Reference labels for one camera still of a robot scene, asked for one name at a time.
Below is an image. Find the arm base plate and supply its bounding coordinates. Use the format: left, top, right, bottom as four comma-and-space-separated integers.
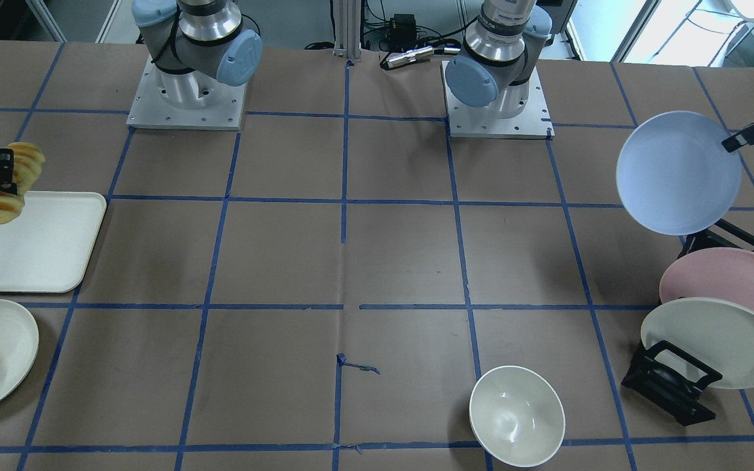
126, 62, 247, 131
442, 69, 556, 139

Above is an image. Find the striped bread roll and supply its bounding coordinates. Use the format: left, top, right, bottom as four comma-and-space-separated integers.
0, 142, 46, 225

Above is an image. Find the pink plate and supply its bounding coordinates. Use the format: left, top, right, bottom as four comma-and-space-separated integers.
658, 247, 754, 312

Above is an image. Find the white plate in rack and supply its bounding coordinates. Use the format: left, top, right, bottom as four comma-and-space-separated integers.
640, 297, 754, 389

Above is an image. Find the aluminium frame post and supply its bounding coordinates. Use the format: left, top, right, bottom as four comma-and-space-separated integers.
331, 1, 365, 63

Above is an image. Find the white rectangular tray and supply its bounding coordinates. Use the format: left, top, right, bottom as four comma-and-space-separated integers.
0, 191, 107, 293

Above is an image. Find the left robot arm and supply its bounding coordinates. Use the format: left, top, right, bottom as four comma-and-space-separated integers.
442, 1, 554, 140

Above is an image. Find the blue plate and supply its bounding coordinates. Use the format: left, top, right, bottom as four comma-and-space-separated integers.
615, 111, 743, 236

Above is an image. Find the white ceramic bowl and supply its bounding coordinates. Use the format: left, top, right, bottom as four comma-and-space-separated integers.
469, 366, 566, 468

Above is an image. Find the silver cylindrical connector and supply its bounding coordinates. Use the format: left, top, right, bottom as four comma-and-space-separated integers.
379, 46, 436, 71

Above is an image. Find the black plate rack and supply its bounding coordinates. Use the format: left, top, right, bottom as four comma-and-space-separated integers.
620, 247, 754, 427

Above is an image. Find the black device on desk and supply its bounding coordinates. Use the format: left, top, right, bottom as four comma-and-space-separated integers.
386, 13, 417, 52

